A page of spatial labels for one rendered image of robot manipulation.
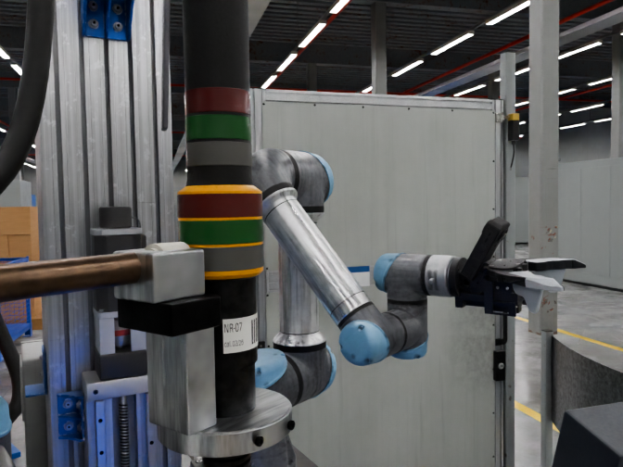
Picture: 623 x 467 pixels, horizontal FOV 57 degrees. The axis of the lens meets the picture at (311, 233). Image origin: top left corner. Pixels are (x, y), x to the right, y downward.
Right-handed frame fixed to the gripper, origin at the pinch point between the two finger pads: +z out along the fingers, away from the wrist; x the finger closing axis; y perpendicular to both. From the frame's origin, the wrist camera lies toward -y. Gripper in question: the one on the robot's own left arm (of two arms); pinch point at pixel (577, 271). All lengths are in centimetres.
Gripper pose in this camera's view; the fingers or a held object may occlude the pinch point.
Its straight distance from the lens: 99.3
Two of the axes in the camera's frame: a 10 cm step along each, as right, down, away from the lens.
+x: -5.9, 1.9, -7.8
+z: 8.0, 0.2, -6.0
